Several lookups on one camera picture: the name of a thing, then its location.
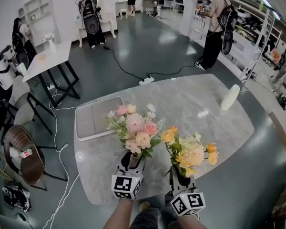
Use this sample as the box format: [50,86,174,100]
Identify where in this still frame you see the yellow flowers bunch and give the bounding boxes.
[161,125,219,178]

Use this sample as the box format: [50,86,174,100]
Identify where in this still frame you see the white cylinder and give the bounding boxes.
[17,62,27,78]

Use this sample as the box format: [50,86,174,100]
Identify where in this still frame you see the white console table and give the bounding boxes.
[74,12,118,48]

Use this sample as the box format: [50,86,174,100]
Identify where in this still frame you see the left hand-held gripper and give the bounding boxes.
[111,152,146,200]

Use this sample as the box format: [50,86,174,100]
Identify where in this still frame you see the grey tray with white rim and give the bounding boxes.
[74,95,125,142]

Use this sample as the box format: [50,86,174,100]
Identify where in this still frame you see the white power strip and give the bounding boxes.
[138,77,155,86]

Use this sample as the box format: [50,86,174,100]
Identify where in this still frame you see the person's grey trousers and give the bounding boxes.
[130,206,182,229]

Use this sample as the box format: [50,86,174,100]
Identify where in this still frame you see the black white bag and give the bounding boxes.
[1,184,31,212]

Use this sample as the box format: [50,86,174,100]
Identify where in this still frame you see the person's left forearm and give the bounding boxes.
[104,198,134,229]

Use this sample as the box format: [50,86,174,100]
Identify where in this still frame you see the white floor cable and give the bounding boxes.
[41,80,81,229]

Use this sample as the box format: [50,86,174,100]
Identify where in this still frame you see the white black appliance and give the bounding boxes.
[0,45,16,92]

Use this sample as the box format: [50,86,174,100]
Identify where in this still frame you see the wooden cabinet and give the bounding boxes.
[141,0,161,13]

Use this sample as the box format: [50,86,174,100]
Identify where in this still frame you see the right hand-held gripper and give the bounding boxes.
[165,165,206,217]

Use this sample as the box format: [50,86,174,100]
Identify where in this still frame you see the black floor cable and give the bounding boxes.
[102,45,201,80]

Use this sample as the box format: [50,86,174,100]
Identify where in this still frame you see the pink flowers bunch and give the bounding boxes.
[104,103,166,162]

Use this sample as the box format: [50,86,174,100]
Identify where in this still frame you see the white table with black legs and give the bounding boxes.
[22,39,81,109]

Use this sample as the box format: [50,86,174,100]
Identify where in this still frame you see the person's right forearm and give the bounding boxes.
[177,213,201,229]

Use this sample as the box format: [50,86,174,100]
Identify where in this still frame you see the white upholstered chair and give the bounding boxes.
[9,74,53,135]

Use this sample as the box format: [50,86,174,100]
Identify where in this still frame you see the small vase with white flowers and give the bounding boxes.
[42,31,57,54]

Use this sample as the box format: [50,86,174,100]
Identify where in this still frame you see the white metal rack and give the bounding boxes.
[238,7,283,83]

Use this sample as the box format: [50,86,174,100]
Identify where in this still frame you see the brown wicker chair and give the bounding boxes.
[3,125,48,192]

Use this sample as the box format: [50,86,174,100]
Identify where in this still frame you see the white wall shelf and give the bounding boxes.
[18,0,61,45]

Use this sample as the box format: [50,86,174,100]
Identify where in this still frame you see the plastic bottle with red label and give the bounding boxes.
[18,148,34,160]

